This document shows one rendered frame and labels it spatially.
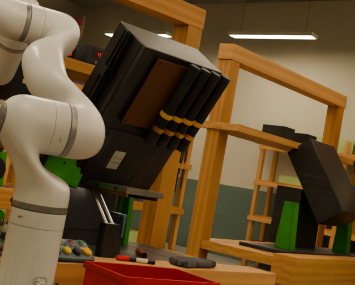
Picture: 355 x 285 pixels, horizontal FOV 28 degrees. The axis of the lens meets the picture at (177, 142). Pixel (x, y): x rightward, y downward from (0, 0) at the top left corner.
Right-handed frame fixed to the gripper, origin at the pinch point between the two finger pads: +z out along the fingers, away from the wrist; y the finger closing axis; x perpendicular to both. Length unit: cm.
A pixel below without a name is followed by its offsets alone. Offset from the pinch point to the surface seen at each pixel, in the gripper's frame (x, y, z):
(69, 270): -2.5, -49.3, 2.3
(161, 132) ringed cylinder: -33.9, -6.1, 19.5
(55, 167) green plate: -2.3, -8.8, 2.8
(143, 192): -21.3, -23.0, 20.5
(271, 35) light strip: 29, 684, 632
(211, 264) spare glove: -18, -32, 60
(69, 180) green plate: -3.9, -13.3, 7.2
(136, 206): 230, 363, 441
